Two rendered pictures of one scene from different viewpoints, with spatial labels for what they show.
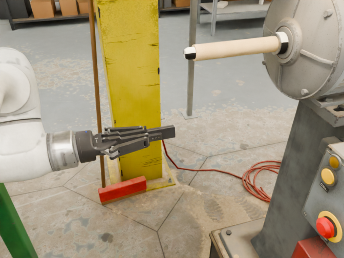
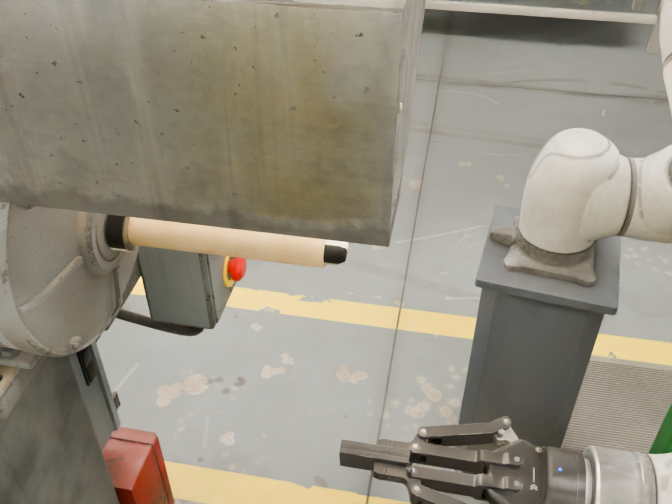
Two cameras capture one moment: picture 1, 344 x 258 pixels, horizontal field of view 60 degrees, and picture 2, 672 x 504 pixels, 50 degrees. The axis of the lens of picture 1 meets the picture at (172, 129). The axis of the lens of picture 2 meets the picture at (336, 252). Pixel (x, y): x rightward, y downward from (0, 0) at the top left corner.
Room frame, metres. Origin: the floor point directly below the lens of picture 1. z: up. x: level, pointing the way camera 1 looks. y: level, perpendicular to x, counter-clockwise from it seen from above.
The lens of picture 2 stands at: (1.00, 0.19, 1.65)
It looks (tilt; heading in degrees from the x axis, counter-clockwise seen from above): 39 degrees down; 207
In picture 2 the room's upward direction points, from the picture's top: straight up
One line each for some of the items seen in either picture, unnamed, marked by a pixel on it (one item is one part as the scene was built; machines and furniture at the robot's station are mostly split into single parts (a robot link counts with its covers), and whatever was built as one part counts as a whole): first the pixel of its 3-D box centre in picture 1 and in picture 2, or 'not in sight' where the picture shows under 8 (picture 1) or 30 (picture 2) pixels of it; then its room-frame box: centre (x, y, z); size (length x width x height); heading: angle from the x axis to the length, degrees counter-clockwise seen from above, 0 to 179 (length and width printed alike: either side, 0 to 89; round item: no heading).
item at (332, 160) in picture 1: (333, 162); not in sight; (0.41, -0.30, 1.11); 0.03 x 0.01 x 0.03; 16
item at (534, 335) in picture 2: not in sight; (524, 364); (-0.25, 0.06, 0.35); 0.28 x 0.28 x 0.70; 9
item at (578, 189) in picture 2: not in sight; (573, 186); (-0.25, 0.07, 0.87); 0.18 x 0.16 x 0.22; 108
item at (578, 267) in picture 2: not in sight; (544, 239); (-0.24, 0.04, 0.73); 0.22 x 0.18 x 0.06; 99
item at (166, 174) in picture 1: (138, 168); not in sight; (1.54, 0.23, 0.02); 0.40 x 0.40 x 0.02; 16
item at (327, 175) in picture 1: (329, 175); not in sight; (0.41, -0.30, 1.07); 0.03 x 0.01 x 0.03; 16
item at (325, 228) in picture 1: (328, 226); (231, 266); (0.36, -0.31, 0.98); 0.04 x 0.04 x 0.04; 16
